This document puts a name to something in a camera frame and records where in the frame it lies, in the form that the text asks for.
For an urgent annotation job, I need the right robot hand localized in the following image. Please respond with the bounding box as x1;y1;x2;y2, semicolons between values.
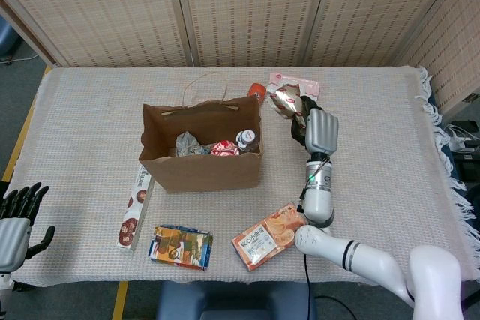
290;95;341;156

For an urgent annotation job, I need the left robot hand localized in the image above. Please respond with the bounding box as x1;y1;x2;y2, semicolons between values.
0;181;56;272

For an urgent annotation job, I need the brown gold snack packet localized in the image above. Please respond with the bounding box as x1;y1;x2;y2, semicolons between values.
268;82;313;137

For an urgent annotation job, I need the transparent water bottle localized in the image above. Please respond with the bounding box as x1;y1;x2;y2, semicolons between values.
235;129;260;154

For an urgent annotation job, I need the red round snack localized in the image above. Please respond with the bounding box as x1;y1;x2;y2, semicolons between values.
210;139;240;157

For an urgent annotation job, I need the orange biscuit package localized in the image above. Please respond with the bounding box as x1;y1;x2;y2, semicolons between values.
231;202;307;272

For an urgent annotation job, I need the silver crinkled snack bag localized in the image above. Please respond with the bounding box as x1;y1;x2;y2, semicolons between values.
175;130;211;157

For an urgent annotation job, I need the orange red small object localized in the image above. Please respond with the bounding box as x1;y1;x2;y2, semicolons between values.
247;82;268;103

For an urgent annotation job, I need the long white cookie box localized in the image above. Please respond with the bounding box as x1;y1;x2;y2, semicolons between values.
115;164;155;252

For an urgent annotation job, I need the brown paper bag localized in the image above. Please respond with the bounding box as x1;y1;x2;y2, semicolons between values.
137;71;264;194

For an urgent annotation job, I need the colourful snack packet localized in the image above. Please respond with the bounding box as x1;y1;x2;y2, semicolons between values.
148;224;214;271

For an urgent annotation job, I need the pink white wipes pack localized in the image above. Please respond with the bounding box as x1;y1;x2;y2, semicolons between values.
268;71;322;98

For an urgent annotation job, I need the beige woven tablecloth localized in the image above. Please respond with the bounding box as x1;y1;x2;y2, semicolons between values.
1;64;476;286

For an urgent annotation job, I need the white power strip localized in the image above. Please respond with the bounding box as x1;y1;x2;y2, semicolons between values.
448;121;480;154

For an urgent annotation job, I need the bamboo folding screen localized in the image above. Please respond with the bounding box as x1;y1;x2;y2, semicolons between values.
0;0;480;115

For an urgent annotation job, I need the blue padded stool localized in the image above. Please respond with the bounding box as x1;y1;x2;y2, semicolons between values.
156;280;318;320

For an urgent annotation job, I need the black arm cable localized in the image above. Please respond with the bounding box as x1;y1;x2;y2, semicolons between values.
301;254;346;320

